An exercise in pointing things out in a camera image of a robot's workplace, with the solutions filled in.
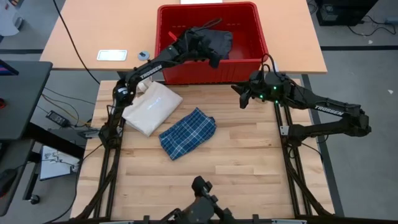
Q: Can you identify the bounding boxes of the black power adapter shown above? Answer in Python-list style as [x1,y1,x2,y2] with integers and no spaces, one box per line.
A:
[45,110,70,128]

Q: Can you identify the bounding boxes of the black computer tower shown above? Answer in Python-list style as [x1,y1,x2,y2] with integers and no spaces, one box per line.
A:
[315,0,379,27]

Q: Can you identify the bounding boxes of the dark grey garment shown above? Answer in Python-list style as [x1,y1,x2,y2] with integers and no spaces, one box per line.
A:
[177,17,234,69]

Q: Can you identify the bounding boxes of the white rectangular pad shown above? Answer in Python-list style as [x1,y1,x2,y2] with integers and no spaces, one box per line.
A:
[96,49,128,62]

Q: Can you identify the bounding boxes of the peach laminate desk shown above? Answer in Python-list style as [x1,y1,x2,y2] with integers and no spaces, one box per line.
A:
[39,0,328,75]

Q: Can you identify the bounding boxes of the white grey floor appliance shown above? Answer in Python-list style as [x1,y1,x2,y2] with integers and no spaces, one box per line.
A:
[0,0,25,37]

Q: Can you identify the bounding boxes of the black computer mouse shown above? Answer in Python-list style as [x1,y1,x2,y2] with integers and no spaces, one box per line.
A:
[0,167,18,197]

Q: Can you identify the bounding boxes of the red plastic laundry bin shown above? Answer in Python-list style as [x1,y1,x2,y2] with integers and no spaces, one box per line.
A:
[154,1,269,85]

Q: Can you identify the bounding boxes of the dark laptop screen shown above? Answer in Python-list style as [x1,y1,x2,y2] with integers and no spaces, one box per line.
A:
[0,58,19,77]

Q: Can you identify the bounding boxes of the black side desk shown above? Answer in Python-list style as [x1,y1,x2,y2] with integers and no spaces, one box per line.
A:
[0,60,53,217]

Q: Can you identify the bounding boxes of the blue plaid shorts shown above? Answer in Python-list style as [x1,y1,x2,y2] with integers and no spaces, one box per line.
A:
[158,107,218,161]

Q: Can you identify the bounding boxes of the black looped camera cable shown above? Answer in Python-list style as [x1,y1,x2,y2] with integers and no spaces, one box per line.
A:
[260,53,280,75]

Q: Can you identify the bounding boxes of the white printed paper sheet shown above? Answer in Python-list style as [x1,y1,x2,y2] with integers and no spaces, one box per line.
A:
[39,145,81,181]

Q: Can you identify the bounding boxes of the black cable across desk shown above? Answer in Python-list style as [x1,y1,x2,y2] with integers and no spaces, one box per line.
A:
[52,0,101,85]

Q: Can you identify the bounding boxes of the white folded cloth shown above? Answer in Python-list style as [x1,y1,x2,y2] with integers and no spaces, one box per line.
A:
[121,77,183,138]

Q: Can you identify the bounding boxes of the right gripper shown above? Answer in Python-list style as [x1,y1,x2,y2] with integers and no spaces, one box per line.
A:
[231,82,270,110]

